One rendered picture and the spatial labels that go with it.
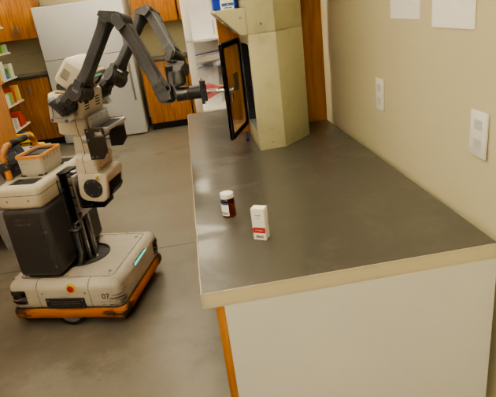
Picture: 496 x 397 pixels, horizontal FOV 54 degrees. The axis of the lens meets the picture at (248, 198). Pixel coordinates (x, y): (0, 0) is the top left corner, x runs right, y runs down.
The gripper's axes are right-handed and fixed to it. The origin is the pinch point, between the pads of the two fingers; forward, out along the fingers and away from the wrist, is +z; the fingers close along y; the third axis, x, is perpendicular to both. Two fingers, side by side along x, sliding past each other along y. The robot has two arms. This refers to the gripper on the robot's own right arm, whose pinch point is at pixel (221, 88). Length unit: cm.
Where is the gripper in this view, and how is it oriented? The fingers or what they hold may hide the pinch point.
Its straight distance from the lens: 212.8
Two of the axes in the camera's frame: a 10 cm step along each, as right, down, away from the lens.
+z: 9.9, -1.6, 0.7
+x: -1.3, -3.6, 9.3
